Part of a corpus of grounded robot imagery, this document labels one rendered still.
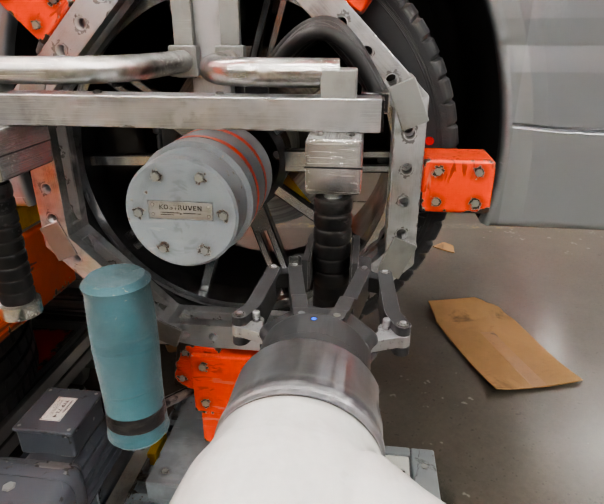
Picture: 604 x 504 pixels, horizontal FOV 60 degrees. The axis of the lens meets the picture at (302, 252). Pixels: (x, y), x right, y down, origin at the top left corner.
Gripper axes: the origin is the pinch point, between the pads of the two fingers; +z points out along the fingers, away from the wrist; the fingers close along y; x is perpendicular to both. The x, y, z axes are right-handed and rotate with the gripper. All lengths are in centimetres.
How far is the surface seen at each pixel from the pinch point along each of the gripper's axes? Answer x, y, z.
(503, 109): 9.7, 22.6, 36.1
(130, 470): -75, -49, 41
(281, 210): -10.8, -12.6, 46.1
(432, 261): -83, 37, 191
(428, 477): -75, 21, 47
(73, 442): -42, -43, 16
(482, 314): -82, 51, 139
